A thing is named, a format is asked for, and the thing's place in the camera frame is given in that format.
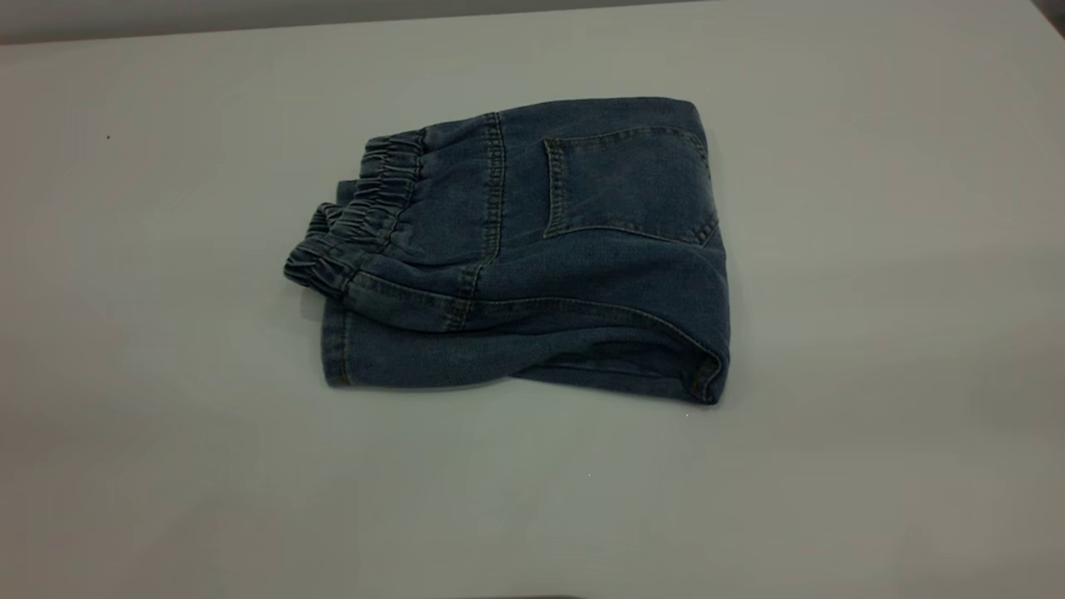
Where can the blue denim kids pants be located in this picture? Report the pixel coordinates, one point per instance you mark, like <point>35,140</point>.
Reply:
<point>566,274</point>

